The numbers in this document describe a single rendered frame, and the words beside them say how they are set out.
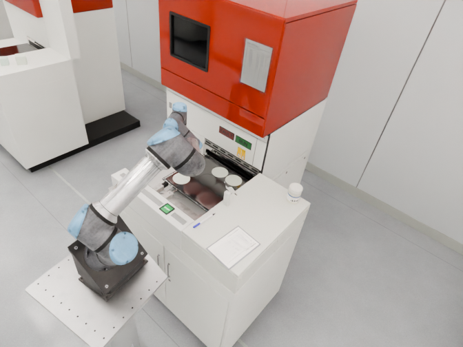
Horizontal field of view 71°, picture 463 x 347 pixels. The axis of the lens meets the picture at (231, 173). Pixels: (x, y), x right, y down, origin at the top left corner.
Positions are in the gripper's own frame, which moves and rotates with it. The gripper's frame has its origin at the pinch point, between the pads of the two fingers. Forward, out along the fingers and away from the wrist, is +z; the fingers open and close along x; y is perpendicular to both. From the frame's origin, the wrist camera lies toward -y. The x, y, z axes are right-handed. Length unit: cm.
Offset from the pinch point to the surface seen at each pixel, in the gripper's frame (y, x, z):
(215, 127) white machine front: -19.0, -19.3, -10.1
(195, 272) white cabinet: -8, 58, 26
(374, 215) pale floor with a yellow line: -182, -48, 98
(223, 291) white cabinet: -21, 72, 21
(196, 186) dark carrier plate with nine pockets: -8.3, 13.5, 9.1
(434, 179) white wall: -209, -39, 43
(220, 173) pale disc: -22.8, 1.7, 8.9
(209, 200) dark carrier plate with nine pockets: -15.0, 23.9, 8.9
